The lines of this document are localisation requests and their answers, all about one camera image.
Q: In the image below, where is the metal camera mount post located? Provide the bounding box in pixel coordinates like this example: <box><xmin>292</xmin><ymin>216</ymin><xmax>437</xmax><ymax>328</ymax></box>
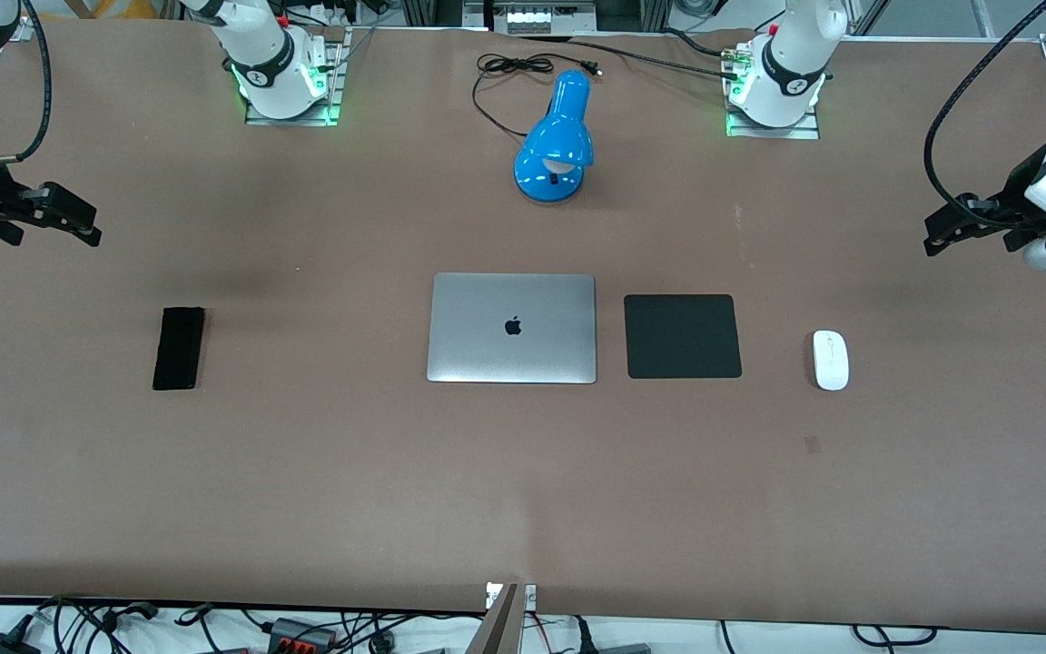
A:
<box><xmin>467</xmin><ymin>581</ymin><xmax>538</xmax><ymax>654</ymax></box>

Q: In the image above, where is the blue desk lamp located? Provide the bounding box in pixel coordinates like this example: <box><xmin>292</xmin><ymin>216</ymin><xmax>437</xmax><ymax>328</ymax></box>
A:
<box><xmin>513</xmin><ymin>69</ymin><xmax>596</xmax><ymax>204</ymax></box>

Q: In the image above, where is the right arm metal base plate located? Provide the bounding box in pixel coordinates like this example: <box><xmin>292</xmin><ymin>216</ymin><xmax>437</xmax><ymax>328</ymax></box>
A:
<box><xmin>244</xmin><ymin>27</ymin><xmax>344</xmax><ymax>127</ymax></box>

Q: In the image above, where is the black looped cable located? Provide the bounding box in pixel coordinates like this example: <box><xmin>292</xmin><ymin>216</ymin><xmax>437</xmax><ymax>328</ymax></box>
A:
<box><xmin>853</xmin><ymin>623</ymin><xmax>939</xmax><ymax>649</ymax></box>

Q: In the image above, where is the thick black base cable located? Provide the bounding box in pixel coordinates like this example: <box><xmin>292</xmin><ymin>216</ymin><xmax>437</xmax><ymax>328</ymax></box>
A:
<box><xmin>523</xmin><ymin>35</ymin><xmax>735</xmax><ymax>79</ymax></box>

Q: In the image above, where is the black mouse pad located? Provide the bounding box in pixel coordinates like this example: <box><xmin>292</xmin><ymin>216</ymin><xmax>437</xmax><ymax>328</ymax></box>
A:
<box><xmin>624</xmin><ymin>293</ymin><xmax>744</xmax><ymax>380</ymax></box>

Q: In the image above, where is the silver laptop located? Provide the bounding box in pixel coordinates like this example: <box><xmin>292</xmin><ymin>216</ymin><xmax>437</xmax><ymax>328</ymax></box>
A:
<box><xmin>426</xmin><ymin>272</ymin><xmax>597</xmax><ymax>385</ymax></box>

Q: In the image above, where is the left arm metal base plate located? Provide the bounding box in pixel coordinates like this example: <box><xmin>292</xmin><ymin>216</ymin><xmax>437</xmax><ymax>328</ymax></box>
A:
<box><xmin>725</xmin><ymin>41</ymin><xmax>822</xmax><ymax>141</ymax></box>

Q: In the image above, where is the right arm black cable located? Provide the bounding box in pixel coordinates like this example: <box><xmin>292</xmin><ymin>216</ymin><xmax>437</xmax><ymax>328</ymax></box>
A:
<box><xmin>0</xmin><ymin>0</ymin><xmax>54</xmax><ymax>165</ymax></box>

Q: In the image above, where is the white power strip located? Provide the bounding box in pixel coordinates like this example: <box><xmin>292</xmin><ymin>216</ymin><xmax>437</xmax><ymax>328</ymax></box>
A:
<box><xmin>505</xmin><ymin>5</ymin><xmax>597</xmax><ymax>35</ymax></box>

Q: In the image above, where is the black smartphone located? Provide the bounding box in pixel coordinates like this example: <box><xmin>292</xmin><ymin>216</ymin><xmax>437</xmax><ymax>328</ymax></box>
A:
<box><xmin>153</xmin><ymin>306</ymin><xmax>207</xmax><ymax>392</ymax></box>

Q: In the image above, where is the white computer mouse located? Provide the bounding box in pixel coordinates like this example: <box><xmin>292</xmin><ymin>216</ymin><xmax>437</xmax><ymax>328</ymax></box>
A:
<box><xmin>813</xmin><ymin>329</ymin><xmax>851</xmax><ymax>392</ymax></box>

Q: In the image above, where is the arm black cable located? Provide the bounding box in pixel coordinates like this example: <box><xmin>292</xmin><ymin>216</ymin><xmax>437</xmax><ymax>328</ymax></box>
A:
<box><xmin>0</xmin><ymin>0</ymin><xmax>54</xmax><ymax>165</ymax></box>
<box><xmin>924</xmin><ymin>0</ymin><xmax>1046</xmax><ymax>228</ymax></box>

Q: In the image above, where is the grey box with orange connectors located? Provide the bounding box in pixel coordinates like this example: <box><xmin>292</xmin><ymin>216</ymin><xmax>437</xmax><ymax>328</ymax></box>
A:
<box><xmin>267</xmin><ymin>618</ymin><xmax>340</xmax><ymax>654</ymax></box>

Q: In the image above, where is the black lamp power cord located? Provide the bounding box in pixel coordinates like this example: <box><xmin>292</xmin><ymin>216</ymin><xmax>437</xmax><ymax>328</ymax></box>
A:
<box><xmin>471</xmin><ymin>53</ymin><xmax>604</xmax><ymax>139</ymax></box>

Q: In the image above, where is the black cable tangle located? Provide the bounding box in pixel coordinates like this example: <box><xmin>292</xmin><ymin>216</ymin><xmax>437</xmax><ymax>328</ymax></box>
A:
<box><xmin>28</xmin><ymin>595</ymin><xmax>215</xmax><ymax>654</ymax></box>

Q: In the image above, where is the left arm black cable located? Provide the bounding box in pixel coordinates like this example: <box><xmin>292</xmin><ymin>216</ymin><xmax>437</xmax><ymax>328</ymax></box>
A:
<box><xmin>924</xmin><ymin>0</ymin><xmax>1046</xmax><ymax>228</ymax></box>

